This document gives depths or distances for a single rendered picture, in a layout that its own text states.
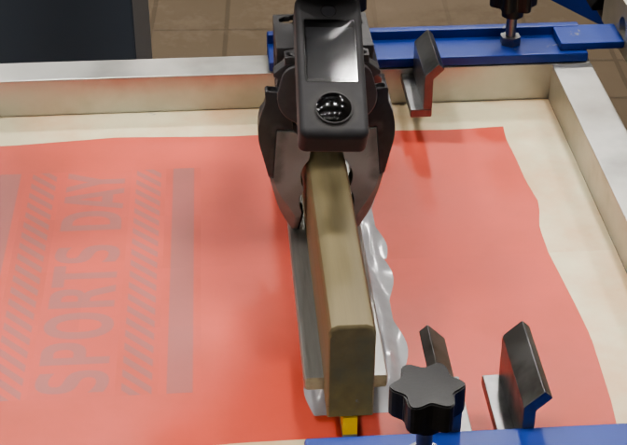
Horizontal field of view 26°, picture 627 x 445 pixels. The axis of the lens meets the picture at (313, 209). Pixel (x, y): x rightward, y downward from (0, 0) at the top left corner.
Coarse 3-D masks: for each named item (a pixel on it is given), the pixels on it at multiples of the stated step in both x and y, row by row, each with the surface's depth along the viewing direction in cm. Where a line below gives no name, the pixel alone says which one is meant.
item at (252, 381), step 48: (240, 288) 104; (288, 288) 104; (432, 288) 104; (480, 288) 104; (528, 288) 104; (240, 336) 99; (288, 336) 99; (480, 336) 99; (576, 336) 99; (240, 384) 95; (288, 384) 95; (480, 384) 95; (576, 384) 95; (0, 432) 91; (48, 432) 91; (96, 432) 91; (144, 432) 91; (192, 432) 91; (240, 432) 91; (288, 432) 91; (336, 432) 91; (384, 432) 91
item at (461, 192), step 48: (48, 144) 123; (96, 144) 123; (144, 144) 123; (192, 144) 123; (240, 144) 123; (432, 144) 123; (480, 144) 123; (240, 192) 116; (384, 192) 116; (432, 192) 116; (480, 192) 116; (528, 192) 116; (240, 240) 110; (288, 240) 110; (384, 240) 110; (432, 240) 110; (480, 240) 110; (528, 240) 110
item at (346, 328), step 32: (320, 160) 101; (320, 192) 97; (320, 224) 94; (352, 224) 94; (320, 256) 91; (352, 256) 90; (320, 288) 90; (352, 288) 87; (320, 320) 91; (352, 320) 85; (352, 352) 85; (352, 384) 87
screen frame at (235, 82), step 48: (0, 96) 126; (48, 96) 126; (96, 96) 126; (144, 96) 127; (192, 96) 127; (240, 96) 127; (480, 96) 129; (528, 96) 130; (576, 96) 122; (576, 144) 120; (624, 144) 115; (624, 192) 109; (624, 240) 106
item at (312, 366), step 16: (288, 224) 105; (304, 224) 105; (304, 240) 103; (304, 256) 102; (304, 272) 100; (368, 272) 100; (304, 288) 98; (304, 304) 97; (304, 320) 95; (304, 336) 94; (304, 352) 92; (320, 352) 92; (304, 368) 91; (320, 368) 91; (384, 368) 91; (304, 384) 90; (320, 384) 90; (384, 384) 91
